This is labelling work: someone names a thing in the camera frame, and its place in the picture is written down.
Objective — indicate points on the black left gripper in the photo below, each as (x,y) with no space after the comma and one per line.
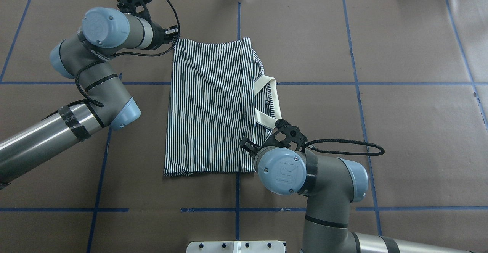
(158,36)

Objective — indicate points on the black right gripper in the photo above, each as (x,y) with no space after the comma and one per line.
(248,146)

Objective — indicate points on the navy white striped polo shirt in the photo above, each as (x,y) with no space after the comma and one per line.
(219,95)

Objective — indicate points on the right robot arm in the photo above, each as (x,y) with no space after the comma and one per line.
(288,163)

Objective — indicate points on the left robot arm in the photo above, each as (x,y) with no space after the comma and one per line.
(104,34)

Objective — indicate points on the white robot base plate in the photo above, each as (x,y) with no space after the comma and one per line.
(253,246)

